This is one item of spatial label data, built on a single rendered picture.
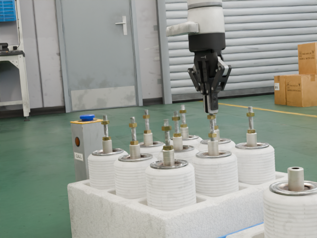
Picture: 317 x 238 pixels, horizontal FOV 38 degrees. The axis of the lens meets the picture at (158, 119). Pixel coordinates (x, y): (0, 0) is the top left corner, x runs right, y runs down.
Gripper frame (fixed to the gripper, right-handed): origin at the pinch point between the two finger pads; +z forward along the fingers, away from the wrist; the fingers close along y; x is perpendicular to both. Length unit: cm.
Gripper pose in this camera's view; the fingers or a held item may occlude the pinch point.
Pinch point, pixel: (210, 103)
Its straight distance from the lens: 95.0
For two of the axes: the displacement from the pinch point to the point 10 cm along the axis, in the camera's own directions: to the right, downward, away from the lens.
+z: 0.7, 9.9, 1.0
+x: -8.8, 1.1, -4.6
